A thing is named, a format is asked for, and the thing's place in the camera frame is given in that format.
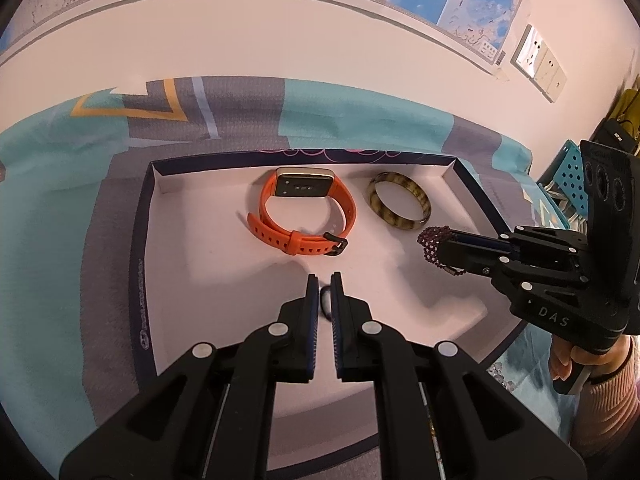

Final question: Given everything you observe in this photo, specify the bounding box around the person's right forearm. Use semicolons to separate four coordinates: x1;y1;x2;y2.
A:
570;345;640;458

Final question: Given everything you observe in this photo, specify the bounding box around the dark red beaded bracelet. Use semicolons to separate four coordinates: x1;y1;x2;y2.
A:
417;226;468;277

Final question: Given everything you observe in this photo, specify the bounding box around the blue perforated plastic chair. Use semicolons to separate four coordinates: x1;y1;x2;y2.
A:
547;140;593;211

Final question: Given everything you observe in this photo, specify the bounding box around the tortoiseshell bangle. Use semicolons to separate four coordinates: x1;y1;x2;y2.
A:
367;171;432;233

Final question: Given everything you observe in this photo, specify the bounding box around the person's right hand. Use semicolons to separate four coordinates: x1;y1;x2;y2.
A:
547;334;632;397

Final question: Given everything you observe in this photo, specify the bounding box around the black handbag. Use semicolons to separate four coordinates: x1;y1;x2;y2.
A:
595;117;640;153

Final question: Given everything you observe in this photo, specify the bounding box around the white wall socket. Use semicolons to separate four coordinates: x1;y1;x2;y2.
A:
532;46;560;88
545;60;569;102
510;24;546;77

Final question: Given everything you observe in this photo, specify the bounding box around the patterned cloth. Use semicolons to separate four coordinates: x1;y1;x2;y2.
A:
544;180;591;233

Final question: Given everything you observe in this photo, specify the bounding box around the white tray with dark rim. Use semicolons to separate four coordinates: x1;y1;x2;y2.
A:
134;149;531;478

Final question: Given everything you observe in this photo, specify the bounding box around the orange smartwatch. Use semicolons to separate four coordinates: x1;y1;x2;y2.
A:
247;166;357;257

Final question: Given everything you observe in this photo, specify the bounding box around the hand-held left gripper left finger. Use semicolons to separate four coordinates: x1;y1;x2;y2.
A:
59;274;321;480

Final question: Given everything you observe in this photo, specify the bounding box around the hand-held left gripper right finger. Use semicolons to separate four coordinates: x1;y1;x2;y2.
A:
330;272;589;480

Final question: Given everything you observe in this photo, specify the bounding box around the yellow garment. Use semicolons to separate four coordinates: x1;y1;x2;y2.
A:
611;87;640;133

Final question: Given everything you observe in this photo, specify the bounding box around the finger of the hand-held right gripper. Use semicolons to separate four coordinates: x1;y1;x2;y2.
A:
448;227;592;262
442;241;592;290

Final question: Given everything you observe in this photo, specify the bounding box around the blue sea wall map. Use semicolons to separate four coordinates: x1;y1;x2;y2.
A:
436;0;537;67

